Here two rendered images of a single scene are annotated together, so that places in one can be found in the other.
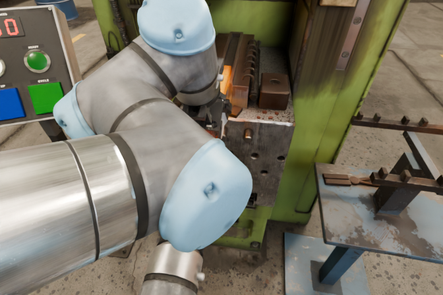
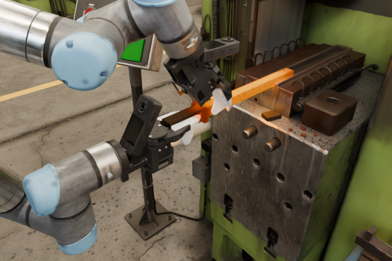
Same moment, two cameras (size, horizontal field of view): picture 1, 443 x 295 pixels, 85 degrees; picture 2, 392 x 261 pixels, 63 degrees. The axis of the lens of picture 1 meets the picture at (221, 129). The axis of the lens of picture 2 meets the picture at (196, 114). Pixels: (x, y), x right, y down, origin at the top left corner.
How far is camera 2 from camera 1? 0.38 m
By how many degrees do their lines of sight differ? 34
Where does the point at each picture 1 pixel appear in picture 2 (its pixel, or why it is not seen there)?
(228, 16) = (344, 28)
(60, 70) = not seen: hidden behind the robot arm
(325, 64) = not seen: outside the picture
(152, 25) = not seen: outside the picture
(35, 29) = not seen: outside the picture
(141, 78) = (117, 13)
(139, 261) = (152, 250)
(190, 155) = (79, 32)
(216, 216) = (73, 64)
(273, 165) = (298, 200)
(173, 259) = (98, 149)
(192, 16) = not seen: outside the picture
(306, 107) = (384, 155)
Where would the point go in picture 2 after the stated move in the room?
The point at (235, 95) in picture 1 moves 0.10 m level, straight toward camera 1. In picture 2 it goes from (279, 98) to (258, 112)
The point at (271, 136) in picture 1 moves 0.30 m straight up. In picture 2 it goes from (299, 158) to (324, 43)
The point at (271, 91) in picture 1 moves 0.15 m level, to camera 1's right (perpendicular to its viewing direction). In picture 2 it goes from (317, 106) to (382, 128)
